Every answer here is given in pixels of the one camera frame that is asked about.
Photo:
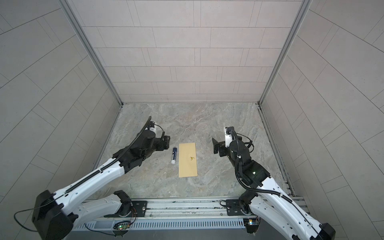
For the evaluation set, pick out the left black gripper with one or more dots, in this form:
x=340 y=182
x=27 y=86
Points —
x=166 y=143

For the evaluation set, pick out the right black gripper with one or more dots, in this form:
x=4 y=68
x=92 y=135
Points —
x=222 y=147

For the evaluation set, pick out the blue white glue stick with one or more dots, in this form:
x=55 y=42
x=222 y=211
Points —
x=174 y=155

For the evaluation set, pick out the tan kraft paper envelope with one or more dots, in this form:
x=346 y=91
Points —
x=187 y=160

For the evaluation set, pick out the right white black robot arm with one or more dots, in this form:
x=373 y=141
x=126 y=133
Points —
x=264 y=197

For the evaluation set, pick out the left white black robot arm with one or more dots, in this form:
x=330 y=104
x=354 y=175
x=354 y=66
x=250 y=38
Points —
x=56 y=214

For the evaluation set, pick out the right circuit board module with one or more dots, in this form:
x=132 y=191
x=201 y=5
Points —
x=252 y=225

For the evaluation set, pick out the left green circuit board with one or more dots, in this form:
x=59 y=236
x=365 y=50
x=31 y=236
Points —
x=122 y=226

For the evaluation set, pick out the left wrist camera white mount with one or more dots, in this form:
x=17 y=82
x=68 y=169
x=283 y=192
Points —
x=153 y=127

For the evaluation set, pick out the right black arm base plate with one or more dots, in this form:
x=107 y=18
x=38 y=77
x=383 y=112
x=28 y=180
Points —
x=234 y=208

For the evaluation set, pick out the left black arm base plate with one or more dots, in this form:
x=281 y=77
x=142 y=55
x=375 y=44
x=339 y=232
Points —
x=130 y=210

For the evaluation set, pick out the aluminium mounting rail frame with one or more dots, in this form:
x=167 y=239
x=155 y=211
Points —
x=156 y=208

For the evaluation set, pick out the white slotted cable duct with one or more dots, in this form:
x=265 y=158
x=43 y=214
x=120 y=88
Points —
x=168 y=224

